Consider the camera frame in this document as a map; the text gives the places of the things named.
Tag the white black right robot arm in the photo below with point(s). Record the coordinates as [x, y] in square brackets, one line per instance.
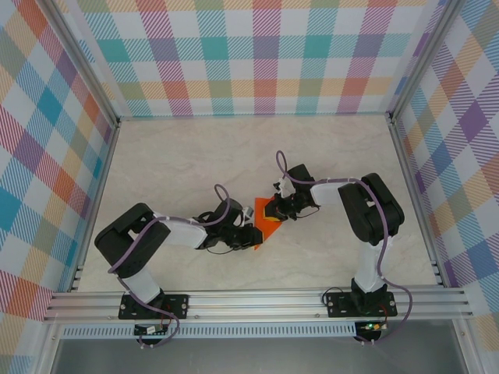
[325, 195]

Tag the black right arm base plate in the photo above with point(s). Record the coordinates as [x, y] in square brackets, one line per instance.
[339, 305]

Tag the small circuit board green light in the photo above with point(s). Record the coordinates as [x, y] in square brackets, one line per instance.
[372, 326]

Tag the long aluminium mounting rail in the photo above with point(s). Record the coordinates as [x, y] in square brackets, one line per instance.
[253, 304]

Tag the aluminium lower frame strut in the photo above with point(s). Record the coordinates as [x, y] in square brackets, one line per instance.
[468, 346]
[48, 350]

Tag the aluminium table side rail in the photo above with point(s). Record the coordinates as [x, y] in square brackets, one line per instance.
[413, 195]
[99, 195]

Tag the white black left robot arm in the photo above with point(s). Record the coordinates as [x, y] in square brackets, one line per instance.
[183, 233]

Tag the aluminium frame post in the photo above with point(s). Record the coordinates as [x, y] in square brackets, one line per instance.
[425, 58]
[78, 58]

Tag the orange paper sheet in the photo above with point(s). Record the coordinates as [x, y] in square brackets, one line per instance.
[269, 230]

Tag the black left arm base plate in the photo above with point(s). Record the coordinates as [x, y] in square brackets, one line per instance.
[177, 305]

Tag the small black circuit board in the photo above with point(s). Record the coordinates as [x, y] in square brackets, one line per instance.
[150, 330]

